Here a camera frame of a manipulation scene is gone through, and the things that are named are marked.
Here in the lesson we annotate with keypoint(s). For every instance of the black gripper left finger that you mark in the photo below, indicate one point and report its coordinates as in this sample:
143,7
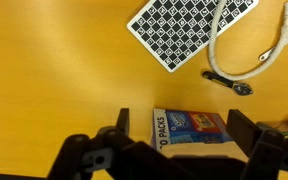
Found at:
124,120

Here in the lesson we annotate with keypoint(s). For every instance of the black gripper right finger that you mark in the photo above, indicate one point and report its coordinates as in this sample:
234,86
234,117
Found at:
242,130

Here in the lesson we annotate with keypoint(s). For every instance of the blue printed cardboard box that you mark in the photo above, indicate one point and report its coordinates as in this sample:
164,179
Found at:
190,128

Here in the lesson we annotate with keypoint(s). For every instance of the black white checkerboard calibration board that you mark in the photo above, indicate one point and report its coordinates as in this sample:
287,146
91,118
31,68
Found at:
180,30

